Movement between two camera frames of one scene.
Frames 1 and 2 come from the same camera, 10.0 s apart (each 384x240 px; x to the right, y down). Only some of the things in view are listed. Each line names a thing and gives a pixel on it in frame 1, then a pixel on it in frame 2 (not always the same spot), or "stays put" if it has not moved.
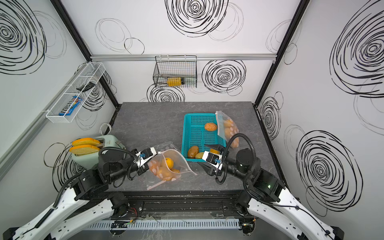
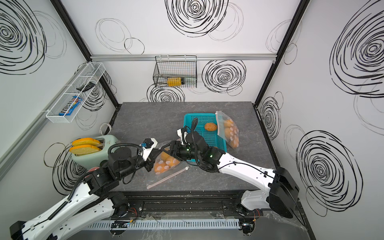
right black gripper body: (229, 165) -> (184, 151)
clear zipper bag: (227, 129) stays put
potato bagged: (230, 132) stays put
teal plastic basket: (195, 134) stays put
